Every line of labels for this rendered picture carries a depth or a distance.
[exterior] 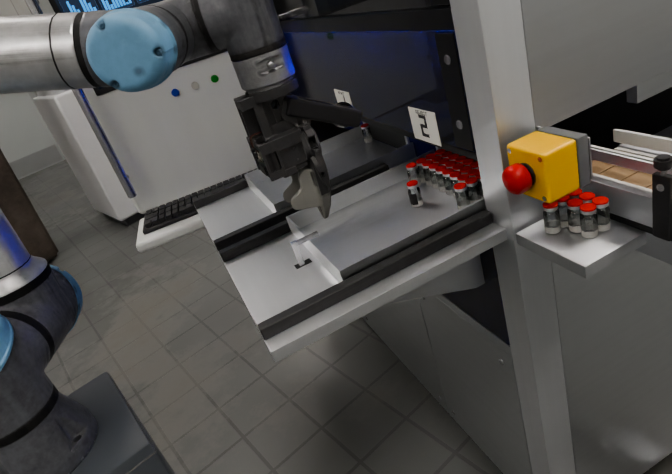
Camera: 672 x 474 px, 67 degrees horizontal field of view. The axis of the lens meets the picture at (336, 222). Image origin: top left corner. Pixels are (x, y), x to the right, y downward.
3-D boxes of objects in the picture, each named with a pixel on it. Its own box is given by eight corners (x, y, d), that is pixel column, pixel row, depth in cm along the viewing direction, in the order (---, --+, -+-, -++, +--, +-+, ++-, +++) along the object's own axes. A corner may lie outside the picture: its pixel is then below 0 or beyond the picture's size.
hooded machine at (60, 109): (121, 231, 388) (8, 28, 321) (96, 215, 440) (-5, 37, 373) (207, 185, 425) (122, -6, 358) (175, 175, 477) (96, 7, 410)
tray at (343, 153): (365, 136, 137) (362, 124, 135) (416, 156, 114) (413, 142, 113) (248, 187, 129) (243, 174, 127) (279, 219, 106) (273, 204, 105)
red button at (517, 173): (522, 181, 70) (519, 155, 69) (544, 189, 67) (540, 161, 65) (500, 192, 69) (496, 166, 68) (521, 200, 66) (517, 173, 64)
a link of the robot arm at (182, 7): (92, 20, 57) (184, -11, 56) (123, 12, 67) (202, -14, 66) (124, 88, 60) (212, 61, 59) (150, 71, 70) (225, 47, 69)
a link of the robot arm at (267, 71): (276, 42, 70) (295, 43, 63) (287, 75, 72) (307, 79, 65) (226, 60, 69) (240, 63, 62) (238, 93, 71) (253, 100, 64)
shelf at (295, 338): (359, 140, 142) (357, 133, 141) (547, 218, 82) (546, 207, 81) (196, 210, 130) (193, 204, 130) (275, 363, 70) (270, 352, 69)
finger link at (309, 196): (297, 229, 77) (277, 174, 73) (332, 213, 78) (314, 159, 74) (304, 237, 74) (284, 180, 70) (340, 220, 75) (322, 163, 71)
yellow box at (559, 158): (550, 171, 74) (545, 124, 71) (591, 183, 68) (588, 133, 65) (509, 192, 72) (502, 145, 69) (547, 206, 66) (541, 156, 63)
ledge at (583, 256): (586, 206, 81) (585, 195, 80) (663, 234, 70) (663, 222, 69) (516, 244, 78) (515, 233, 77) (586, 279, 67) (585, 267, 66)
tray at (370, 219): (436, 164, 108) (433, 149, 106) (523, 198, 85) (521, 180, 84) (291, 232, 99) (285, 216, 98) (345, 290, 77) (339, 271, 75)
